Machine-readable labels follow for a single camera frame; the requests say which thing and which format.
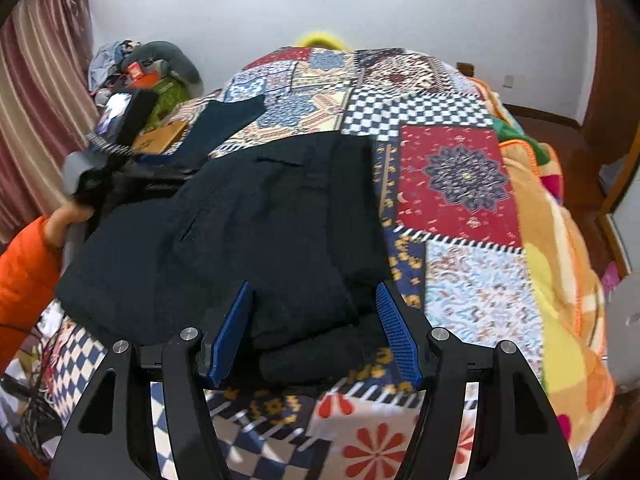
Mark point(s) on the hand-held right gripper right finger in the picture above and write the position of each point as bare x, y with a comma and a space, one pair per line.
398, 332

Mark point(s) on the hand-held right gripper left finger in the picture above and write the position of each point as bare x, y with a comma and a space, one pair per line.
230, 330

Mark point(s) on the grey curved pillow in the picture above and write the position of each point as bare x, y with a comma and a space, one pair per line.
172, 60

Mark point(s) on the wooden bed post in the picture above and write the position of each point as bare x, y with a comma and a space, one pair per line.
465, 69

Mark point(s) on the striped pink beige curtain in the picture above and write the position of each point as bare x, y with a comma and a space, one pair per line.
40, 85

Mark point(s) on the white wall outlet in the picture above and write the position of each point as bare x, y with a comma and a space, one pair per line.
509, 81

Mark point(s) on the patchwork printed blanket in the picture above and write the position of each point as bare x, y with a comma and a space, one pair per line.
450, 180

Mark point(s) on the wooden door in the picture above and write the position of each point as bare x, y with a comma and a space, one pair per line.
615, 85

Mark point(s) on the small red box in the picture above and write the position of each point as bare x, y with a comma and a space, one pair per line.
133, 68

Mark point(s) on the pink cloth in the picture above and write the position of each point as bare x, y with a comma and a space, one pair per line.
610, 277

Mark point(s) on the yellow foam tube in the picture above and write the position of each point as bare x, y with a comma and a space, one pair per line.
320, 39

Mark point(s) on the orange box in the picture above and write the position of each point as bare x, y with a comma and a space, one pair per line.
147, 80

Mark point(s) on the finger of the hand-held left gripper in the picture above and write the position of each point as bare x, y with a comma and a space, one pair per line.
160, 170

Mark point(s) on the orange green fleece blanket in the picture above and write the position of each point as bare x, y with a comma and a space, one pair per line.
555, 240

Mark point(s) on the bamboo lap desk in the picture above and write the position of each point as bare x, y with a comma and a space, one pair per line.
160, 137

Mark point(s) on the black pants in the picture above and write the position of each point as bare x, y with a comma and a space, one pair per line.
250, 220

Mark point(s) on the pile of clothes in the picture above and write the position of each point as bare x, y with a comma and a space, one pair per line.
110, 60

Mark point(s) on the person's left forearm orange sleeve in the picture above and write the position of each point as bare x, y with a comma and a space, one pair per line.
27, 280

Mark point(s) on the person's left hand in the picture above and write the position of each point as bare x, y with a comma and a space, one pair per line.
65, 222

